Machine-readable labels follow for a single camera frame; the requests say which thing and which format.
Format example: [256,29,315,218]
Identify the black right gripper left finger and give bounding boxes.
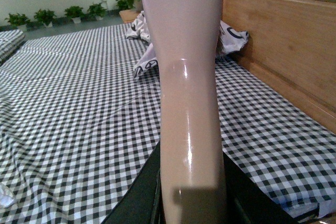
[103,143,162,223]

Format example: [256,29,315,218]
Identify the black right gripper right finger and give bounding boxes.
[223,154,297,223]

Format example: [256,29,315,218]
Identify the beige hand brush black bristles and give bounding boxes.
[143,0,227,223]

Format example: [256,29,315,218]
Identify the black white checkered bedsheet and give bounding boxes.
[1,24,335,223]

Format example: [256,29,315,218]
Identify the white patterned pillow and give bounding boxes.
[125,11,249,80]

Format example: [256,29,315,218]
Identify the far wooden nightstand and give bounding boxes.
[119,9,140,23]

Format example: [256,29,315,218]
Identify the wooden bed headboard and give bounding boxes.
[222,0,335,131]

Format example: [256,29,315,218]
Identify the small potted plant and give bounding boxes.
[4,13,30,32]
[34,9,57,28]
[65,6,85,24]
[87,3,107,21]

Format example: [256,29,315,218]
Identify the folded checkered blanket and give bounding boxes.
[1,29,25,65]

